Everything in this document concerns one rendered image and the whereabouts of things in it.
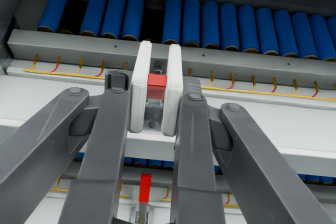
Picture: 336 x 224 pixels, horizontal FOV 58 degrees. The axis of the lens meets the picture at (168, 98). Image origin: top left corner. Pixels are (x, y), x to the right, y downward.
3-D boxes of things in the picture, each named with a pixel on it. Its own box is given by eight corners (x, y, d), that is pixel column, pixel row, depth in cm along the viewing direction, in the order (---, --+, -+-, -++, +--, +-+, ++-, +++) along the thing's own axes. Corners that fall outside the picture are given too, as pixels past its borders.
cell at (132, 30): (128, 4, 34) (120, 47, 31) (128, -9, 33) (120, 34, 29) (144, 6, 35) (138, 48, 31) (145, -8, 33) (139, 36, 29)
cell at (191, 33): (198, 12, 35) (198, 54, 31) (182, 10, 35) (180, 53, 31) (201, -1, 33) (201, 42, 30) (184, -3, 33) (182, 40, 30)
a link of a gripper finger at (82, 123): (124, 141, 14) (59, 135, 14) (134, 92, 19) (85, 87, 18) (126, 113, 13) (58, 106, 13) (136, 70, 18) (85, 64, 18)
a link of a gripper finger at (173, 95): (168, 86, 15) (183, 87, 15) (170, 43, 21) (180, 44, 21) (161, 137, 16) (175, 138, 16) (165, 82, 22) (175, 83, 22)
